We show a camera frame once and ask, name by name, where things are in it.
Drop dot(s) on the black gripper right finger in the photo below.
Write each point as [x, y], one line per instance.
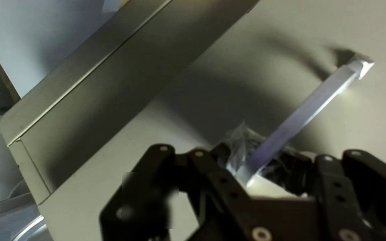
[361, 192]

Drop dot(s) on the beige metal file cabinet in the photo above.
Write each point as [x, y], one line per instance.
[80, 102]

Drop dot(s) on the beige drawer with labelholder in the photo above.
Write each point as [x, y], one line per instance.
[246, 67]

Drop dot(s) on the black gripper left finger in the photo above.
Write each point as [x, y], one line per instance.
[174, 201]

